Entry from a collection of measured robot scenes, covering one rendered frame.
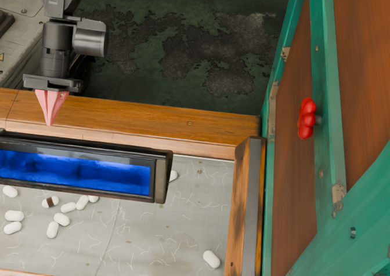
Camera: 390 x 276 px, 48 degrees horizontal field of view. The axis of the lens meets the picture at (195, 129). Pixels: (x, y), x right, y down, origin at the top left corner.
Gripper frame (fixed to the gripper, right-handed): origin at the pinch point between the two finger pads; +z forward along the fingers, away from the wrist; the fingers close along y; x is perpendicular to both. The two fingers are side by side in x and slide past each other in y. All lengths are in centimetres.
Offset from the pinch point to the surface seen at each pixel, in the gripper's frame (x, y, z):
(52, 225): -4.4, 4.1, 20.2
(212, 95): 115, 30, -4
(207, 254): -5.8, 35.6, 20.7
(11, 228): -5.3, -3.7, 21.6
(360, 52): -48, 45, -17
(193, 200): 3.4, 31.3, 13.1
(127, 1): 152, -23, -46
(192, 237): -1.8, 32.2, 19.3
